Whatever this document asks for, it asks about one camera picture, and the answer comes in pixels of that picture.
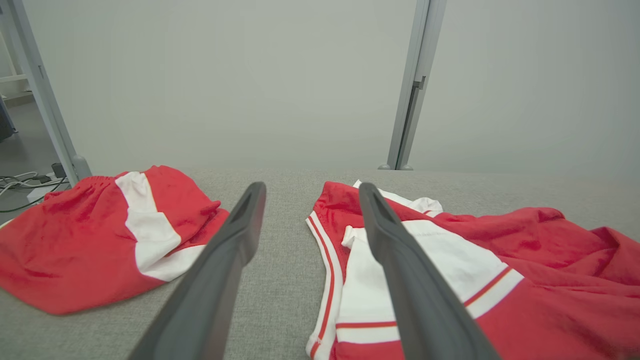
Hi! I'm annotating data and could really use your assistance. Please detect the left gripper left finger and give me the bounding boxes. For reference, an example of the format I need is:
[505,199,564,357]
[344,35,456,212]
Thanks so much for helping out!
[127,181,267,360]

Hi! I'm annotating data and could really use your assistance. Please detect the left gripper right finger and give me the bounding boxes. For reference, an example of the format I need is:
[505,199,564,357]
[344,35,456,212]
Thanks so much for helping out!
[358,182,501,360]

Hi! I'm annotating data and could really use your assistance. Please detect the red white jersey shirt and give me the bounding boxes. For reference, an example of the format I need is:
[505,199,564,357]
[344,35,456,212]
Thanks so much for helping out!
[305,180,640,360]

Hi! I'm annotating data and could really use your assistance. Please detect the red white sports shorts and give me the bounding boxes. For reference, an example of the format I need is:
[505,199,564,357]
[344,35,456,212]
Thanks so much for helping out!
[0,165,231,316]

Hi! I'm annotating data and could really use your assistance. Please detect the floor cables bundle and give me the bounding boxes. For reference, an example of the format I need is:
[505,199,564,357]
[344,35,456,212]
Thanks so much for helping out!
[0,162,69,214]

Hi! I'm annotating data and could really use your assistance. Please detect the grey partition post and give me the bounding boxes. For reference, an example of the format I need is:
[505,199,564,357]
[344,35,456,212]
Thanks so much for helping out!
[378,0,448,171]

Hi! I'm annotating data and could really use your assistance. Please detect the grey metal frame leg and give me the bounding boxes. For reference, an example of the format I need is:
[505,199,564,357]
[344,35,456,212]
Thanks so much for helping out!
[0,0,93,187]

